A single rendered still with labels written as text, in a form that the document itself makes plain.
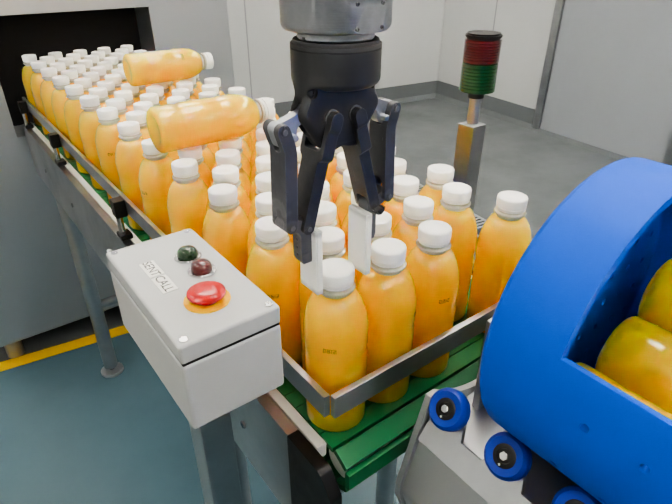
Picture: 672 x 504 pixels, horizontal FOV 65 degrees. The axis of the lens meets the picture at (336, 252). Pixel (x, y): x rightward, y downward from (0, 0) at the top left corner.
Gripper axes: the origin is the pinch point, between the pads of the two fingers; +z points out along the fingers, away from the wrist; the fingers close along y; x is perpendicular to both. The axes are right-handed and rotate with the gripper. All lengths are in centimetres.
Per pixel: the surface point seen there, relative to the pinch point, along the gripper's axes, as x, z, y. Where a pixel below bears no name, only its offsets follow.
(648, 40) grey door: 141, 28, 375
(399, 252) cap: -1.6, 1.9, 7.3
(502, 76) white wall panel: 269, 75, 397
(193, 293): 3.7, 1.3, -13.7
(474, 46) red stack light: 26, -12, 49
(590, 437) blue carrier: -26.8, 3.7, 2.2
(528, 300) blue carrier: -19.1, -3.1, 3.8
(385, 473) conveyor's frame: 25, 87, 35
